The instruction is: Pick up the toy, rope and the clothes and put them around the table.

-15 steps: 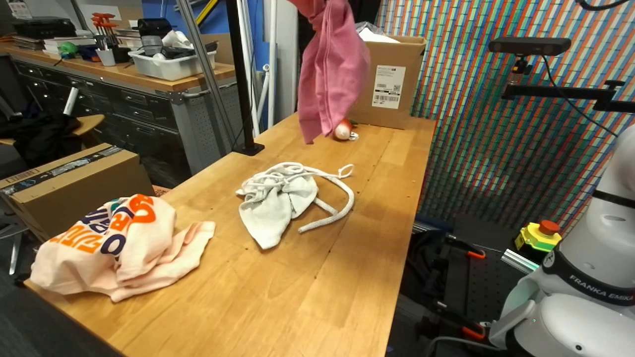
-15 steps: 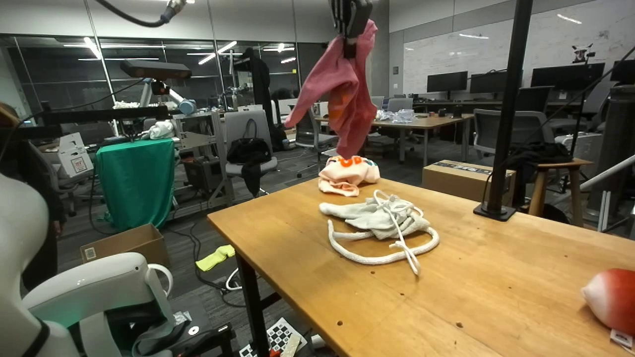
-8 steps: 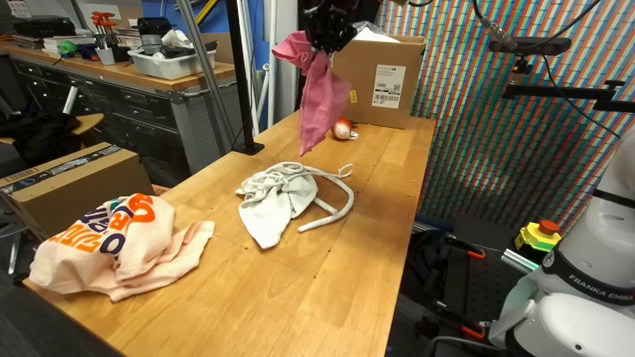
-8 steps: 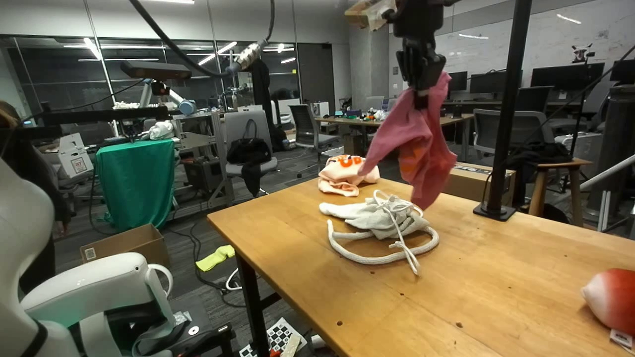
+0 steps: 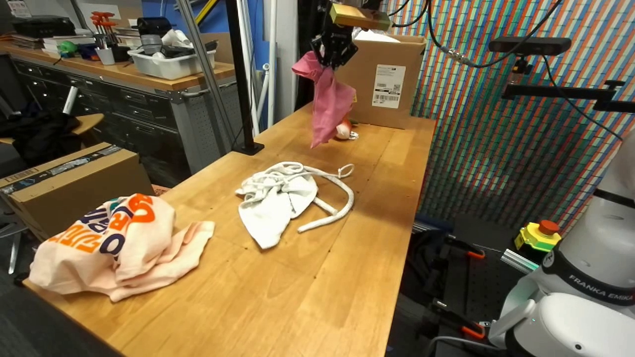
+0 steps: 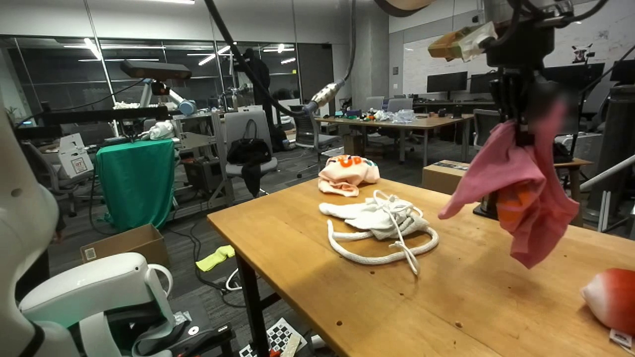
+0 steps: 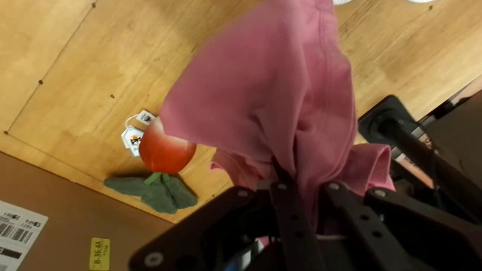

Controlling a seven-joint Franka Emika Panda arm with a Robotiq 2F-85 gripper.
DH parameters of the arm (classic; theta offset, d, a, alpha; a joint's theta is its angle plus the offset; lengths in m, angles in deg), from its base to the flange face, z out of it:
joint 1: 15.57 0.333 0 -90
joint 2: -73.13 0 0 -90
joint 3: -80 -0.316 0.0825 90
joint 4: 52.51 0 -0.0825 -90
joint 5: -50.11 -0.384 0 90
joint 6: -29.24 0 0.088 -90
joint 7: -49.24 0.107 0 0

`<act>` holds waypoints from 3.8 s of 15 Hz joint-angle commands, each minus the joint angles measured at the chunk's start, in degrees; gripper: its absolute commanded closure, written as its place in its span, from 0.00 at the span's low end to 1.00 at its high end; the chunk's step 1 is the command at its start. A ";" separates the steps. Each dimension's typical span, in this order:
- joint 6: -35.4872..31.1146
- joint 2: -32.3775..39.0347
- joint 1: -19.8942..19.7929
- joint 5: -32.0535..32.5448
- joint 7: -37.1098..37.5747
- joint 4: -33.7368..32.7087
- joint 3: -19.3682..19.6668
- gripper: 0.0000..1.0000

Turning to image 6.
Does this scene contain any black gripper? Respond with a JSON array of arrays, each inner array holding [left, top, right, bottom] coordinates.
[[485, 19, 557, 129]]

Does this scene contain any pink cloth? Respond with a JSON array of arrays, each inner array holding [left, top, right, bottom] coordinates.
[[438, 101, 578, 267]]

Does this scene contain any peach printed shirt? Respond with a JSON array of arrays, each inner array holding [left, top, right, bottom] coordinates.
[[317, 154, 380, 198]]

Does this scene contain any white rope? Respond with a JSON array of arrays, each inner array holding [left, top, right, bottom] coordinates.
[[323, 188, 440, 277]]

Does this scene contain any red white plush toy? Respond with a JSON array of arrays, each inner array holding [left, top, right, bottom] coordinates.
[[580, 267, 635, 335]]

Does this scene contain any grey white towel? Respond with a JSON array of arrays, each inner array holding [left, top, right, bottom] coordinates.
[[317, 198, 428, 240]]

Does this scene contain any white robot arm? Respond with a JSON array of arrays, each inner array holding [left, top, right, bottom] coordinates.
[[0, 0, 580, 357]]

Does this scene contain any wooden stool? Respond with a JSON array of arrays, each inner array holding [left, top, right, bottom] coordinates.
[[555, 158, 588, 200]]

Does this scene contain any green draped cloth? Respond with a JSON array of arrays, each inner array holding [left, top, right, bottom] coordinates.
[[94, 138, 174, 230]]

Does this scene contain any small cardboard box on floor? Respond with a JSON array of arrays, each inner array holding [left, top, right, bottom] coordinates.
[[78, 224, 168, 265]]

